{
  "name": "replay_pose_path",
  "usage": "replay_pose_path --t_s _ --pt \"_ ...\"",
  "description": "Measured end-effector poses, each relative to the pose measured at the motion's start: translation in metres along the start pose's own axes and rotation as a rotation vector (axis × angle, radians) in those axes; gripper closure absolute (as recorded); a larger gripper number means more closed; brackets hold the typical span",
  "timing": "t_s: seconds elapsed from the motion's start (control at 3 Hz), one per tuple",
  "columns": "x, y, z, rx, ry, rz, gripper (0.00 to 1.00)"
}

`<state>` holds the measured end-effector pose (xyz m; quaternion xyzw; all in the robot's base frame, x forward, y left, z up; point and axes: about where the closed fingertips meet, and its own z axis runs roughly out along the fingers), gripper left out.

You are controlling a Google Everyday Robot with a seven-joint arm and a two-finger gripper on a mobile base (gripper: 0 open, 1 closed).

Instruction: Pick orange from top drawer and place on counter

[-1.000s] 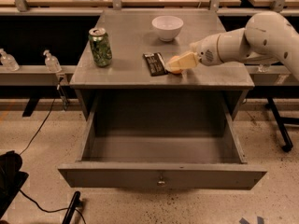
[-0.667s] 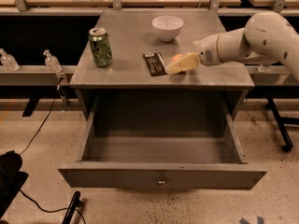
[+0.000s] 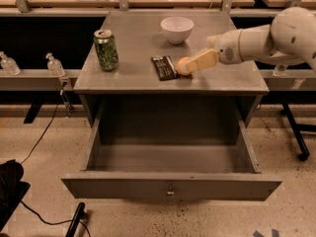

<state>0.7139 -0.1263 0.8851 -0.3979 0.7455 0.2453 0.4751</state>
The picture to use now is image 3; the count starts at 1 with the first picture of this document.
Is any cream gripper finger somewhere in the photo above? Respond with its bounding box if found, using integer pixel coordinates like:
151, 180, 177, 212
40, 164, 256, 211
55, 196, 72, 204
185, 48, 219, 73
206, 35, 221, 49

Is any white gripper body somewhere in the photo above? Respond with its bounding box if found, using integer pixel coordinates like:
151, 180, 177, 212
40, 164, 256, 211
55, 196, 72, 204
214, 30, 242, 64

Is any clear pump bottle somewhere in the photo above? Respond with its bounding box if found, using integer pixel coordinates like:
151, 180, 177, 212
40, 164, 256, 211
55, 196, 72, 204
0, 51, 21, 75
45, 52, 65, 77

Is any clear water bottle right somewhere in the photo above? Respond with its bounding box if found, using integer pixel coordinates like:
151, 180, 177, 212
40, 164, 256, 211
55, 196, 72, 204
273, 65, 287, 77

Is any open grey drawer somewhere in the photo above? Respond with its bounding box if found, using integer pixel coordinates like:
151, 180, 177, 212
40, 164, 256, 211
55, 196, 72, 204
62, 96, 281, 200

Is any drawer pull handle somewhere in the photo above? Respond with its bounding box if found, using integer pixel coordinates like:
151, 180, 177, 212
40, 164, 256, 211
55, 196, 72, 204
166, 185, 175, 198

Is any white bowl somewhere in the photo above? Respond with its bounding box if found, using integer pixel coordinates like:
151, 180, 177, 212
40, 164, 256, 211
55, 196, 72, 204
160, 17, 195, 44

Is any grey metal cabinet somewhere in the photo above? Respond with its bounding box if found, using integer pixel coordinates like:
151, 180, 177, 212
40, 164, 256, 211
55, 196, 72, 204
74, 10, 269, 121

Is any black stand leg right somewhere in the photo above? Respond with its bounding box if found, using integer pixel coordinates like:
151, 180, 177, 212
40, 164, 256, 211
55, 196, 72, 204
281, 104, 316, 161

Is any orange fruit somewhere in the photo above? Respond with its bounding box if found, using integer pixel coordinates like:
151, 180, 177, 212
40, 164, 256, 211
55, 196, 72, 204
176, 56, 190, 76

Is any black bag lower left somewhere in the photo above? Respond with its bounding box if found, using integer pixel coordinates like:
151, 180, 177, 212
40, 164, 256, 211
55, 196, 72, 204
0, 160, 31, 230

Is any black snack bar wrapper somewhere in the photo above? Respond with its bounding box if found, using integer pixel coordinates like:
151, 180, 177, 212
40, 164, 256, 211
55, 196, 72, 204
151, 56, 180, 81

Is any green soda can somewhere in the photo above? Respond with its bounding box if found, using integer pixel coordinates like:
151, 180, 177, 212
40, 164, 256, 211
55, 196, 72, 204
94, 30, 119, 71

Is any clear pump bottle far left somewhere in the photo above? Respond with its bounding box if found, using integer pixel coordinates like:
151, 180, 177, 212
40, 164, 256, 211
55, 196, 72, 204
0, 51, 21, 75

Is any grey shelf rail left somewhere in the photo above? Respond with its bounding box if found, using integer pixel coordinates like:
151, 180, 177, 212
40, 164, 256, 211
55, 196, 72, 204
0, 69, 80, 91

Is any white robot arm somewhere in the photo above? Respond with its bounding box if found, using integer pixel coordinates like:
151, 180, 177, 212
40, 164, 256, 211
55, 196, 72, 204
178, 7, 316, 74

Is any black bar bottom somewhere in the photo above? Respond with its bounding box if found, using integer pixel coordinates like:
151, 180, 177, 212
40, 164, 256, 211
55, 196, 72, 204
65, 202, 86, 237

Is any black cable on floor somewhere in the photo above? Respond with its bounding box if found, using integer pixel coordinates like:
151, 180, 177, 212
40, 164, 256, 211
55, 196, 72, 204
20, 79, 74, 165

